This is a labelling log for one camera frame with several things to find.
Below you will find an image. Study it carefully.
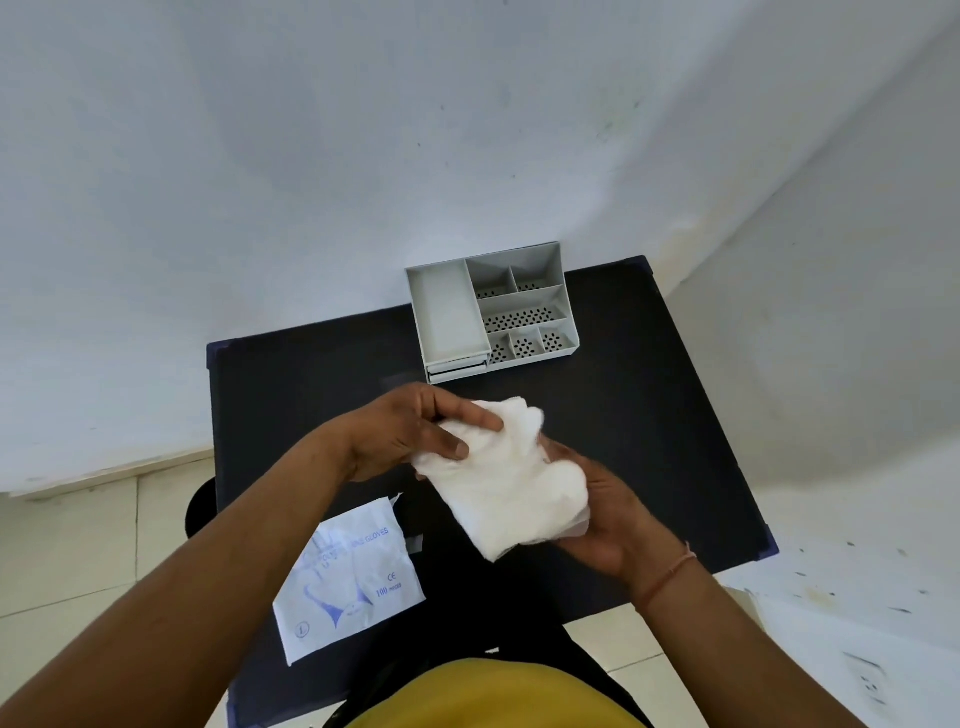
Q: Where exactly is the person's right forearm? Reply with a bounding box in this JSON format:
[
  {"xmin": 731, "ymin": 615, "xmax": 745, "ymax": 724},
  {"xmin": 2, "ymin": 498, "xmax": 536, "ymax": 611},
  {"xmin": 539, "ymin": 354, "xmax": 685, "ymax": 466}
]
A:
[{"xmin": 633, "ymin": 554, "xmax": 868, "ymax": 728}]

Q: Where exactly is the person's right hand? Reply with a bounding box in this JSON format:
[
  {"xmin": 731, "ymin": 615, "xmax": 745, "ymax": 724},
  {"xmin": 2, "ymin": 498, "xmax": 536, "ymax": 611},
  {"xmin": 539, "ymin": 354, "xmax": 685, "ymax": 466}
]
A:
[{"xmin": 539, "ymin": 437, "xmax": 688, "ymax": 594}]

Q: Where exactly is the white wall socket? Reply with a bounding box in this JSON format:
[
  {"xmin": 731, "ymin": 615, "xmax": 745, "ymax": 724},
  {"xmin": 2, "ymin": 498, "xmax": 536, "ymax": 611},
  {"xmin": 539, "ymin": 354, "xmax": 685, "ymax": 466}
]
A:
[{"xmin": 843, "ymin": 650, "xmax": 890, "ymax": 710}]

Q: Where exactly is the yellow shirt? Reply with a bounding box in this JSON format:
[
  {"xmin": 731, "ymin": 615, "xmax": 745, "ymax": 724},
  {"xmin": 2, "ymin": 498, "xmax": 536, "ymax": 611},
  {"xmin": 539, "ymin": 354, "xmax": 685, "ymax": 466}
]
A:
[{"xmin": 363, "ymin": 658, "xmax": 628, "ymax": 728}]

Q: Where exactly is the person's left hand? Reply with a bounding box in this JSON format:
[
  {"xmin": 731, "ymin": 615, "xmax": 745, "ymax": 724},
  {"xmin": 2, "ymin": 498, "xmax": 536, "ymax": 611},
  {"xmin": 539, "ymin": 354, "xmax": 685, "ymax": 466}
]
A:
[{"xmin": 329, "ymin": 382, "xmax": 506, "ymax": 485}]

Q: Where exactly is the red thread bracelet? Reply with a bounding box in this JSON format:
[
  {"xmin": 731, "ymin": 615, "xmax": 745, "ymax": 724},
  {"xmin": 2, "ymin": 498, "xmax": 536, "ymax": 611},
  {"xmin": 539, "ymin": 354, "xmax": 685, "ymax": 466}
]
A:
[{"xmin": 633, "ymin": 541, "xmax": 699, "ymax": 613}]

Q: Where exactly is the grey plastic organizer box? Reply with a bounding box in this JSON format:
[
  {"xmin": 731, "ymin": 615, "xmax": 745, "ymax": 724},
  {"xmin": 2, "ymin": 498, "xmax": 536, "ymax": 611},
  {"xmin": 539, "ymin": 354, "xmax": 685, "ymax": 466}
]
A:
[{"xmin": 404, "ymin": 240, "xmax": 581, "ymax": 385}]

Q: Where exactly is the person's left forearm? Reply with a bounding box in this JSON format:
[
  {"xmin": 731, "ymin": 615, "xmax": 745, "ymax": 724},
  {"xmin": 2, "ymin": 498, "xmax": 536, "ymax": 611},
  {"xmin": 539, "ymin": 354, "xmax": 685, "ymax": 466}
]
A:
[{"xmin": 0, "ymin": 431, "xmax": 361, "ymax": 728}]

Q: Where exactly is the bundle of white gloves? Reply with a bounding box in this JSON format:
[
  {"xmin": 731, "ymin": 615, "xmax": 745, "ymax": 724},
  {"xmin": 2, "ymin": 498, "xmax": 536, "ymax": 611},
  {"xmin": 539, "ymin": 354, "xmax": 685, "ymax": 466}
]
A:
[{"xmin": 410, "ymin": 397, "xmax": 594, "ymax": 564}]

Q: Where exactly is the white printed glove packet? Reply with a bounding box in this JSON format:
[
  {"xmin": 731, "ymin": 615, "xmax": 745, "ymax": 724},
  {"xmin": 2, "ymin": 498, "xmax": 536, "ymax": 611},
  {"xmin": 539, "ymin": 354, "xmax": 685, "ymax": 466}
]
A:
[{"xmin": 272, "ymin": 492, "xmax": 427, "ymax": 667}]

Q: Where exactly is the black round trash bin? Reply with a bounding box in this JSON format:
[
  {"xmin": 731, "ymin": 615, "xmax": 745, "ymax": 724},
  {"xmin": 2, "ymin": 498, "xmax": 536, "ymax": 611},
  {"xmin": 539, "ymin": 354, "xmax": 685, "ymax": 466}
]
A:
[{"xmin": 185, "ymin": 476, "xmax": 219, "ymax": 540}]

